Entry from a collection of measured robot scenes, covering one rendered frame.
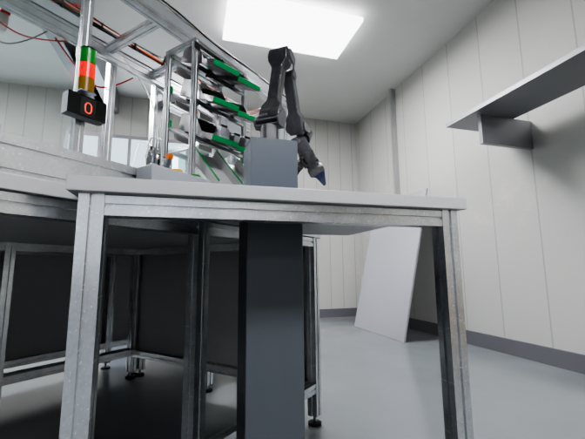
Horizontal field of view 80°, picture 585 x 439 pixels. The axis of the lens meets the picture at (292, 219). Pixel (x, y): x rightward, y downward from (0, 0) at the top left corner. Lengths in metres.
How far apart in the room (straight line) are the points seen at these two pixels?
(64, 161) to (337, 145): 4.93
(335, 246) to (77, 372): 4.71
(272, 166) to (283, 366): 0.55
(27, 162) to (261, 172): 0.54
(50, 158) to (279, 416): 0.83
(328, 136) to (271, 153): 4.62
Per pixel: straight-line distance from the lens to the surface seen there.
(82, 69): 1.41
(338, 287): 5.29
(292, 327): 0.99
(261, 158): 1.02
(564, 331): 3.13
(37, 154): 0.94
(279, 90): 1.21
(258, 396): 1.01
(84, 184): 0.76
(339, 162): 5.56
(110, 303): 2.90
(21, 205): 0.85
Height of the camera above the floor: 0.68
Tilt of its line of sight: 8 degrees up
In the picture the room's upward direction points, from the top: straight up
